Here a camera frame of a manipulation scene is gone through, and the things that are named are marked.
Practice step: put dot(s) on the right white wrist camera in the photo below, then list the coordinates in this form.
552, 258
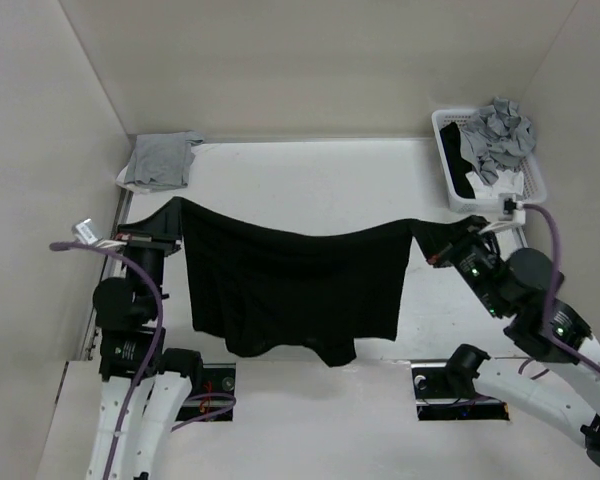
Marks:
507, 203

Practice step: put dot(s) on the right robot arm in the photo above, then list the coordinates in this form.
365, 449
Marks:
520, 288

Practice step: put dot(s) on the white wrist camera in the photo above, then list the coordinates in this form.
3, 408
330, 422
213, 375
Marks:
87, 233
507, 203

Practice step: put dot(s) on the right metal table rail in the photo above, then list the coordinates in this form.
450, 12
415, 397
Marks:
517, 235

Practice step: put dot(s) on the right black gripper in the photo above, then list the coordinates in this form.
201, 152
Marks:
443, 257

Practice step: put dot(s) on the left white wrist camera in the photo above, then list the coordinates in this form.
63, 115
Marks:
87, 233

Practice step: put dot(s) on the crumpled grey tank top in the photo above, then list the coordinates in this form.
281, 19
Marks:
496, 138

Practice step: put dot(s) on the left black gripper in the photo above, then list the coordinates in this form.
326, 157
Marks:
138, 240

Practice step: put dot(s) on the white plastic laundry basket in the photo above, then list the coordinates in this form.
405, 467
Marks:
534, 191

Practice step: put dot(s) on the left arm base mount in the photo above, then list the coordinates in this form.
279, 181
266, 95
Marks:
212, 395

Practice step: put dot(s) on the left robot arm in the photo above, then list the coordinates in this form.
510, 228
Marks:
143, 383

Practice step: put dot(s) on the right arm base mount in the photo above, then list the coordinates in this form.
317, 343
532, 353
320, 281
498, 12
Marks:
436, 400

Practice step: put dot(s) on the black tank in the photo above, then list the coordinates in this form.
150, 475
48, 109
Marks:
458, 167
259, 288

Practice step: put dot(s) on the folded white tank top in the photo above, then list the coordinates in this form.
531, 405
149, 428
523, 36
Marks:
130, 182

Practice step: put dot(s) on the folded grey tank top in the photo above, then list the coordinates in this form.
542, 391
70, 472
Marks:
160, 159

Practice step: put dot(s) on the white tank top in basket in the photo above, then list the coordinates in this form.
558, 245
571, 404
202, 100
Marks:
508, 182

